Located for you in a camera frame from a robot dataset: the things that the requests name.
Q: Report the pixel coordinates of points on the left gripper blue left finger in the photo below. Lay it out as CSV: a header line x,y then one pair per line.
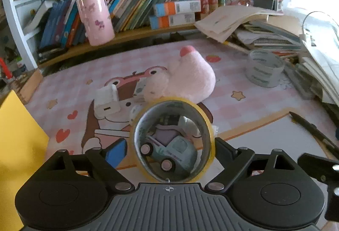
x,y
104,163

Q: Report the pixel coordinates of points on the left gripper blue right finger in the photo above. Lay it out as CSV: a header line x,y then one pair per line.
x,y
235,163

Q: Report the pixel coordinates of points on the large white charger block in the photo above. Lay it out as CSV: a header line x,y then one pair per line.
x,y
106,101

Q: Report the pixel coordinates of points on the small white card packet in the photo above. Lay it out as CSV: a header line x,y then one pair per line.
x,y
138,92

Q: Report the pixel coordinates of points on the yellow tape roll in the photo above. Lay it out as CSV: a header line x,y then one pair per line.
x,y
166,118

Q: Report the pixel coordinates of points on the pink plush toy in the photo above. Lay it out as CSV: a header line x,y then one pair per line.
x,y
189,77

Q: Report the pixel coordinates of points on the black pen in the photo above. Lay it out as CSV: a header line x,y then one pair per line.
x,y
330,146

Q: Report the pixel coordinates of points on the toy car mint green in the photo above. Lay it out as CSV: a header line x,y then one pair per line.
x,y
178,154

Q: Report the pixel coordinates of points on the pink checked tablecloth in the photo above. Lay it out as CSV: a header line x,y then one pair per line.
x,y
246,115

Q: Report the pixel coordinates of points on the yellow cardboard box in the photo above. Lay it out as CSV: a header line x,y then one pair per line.
x,y
23,147

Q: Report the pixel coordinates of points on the clear tape roll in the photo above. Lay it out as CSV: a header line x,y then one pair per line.
x,y
264,68

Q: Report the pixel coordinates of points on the wooden chessboard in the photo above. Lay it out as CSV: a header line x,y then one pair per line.
x,y
26,85

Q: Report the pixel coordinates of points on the red pen bottle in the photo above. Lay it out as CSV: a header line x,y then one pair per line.
x,y
5,69

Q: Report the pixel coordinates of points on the pile of papers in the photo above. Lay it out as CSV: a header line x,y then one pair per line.
x,y
261,29

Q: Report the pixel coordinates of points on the lower orange white box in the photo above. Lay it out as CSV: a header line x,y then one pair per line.
x,y
171,20

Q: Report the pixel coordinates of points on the orange white box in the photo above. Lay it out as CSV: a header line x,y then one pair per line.
x,y
177,7
171,20

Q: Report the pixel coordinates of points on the pink cylindrical cup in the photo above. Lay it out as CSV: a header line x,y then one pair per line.
x,y
96,18

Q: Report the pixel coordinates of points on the upper orange white box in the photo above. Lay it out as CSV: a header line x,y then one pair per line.
x,y
177,7

